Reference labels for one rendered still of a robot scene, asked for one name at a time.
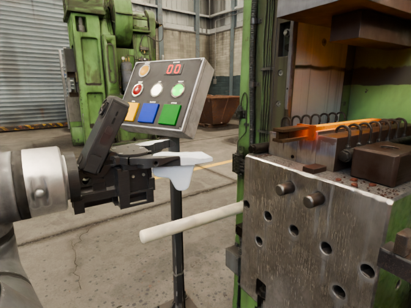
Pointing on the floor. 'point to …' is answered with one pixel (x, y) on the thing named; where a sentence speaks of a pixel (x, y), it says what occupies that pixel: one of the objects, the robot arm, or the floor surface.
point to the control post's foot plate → (178, 304)
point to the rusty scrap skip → (218, 110)
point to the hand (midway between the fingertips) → (191, 146)
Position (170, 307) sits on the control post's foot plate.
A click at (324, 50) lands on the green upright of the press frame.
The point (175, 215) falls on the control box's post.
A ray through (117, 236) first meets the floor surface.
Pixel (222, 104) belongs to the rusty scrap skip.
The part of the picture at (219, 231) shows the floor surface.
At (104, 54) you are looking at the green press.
